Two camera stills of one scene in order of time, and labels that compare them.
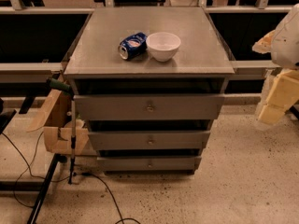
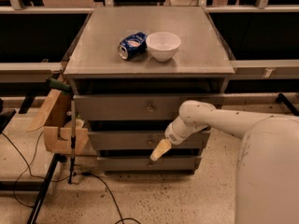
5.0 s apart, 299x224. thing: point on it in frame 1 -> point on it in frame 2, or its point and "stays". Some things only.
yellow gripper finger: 283,94 -> 176,133
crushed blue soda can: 133,46 stays
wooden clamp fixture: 55,120 stays
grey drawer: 150,140 stays
